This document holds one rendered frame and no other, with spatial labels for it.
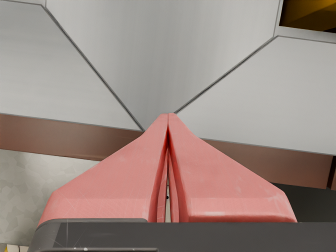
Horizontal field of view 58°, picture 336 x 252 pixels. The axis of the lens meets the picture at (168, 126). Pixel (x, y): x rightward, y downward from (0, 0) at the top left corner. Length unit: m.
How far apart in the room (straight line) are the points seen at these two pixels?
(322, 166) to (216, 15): 0.18
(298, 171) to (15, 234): 0.43
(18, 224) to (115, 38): 0.37
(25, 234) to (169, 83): 0.38
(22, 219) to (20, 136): 0.23
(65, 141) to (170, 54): 0.14
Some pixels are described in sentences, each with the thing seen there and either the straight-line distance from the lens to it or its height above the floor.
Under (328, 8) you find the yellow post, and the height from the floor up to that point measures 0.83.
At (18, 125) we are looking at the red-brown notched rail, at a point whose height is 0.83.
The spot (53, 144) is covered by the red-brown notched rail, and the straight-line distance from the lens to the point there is 0.32.
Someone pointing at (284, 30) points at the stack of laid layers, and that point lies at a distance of 0.30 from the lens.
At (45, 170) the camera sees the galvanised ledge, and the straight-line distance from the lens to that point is 0.50.
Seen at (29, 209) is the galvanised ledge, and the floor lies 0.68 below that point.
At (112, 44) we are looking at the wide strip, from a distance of 0.25.
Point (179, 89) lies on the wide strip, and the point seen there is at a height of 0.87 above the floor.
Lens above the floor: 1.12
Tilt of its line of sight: 80 degrees down
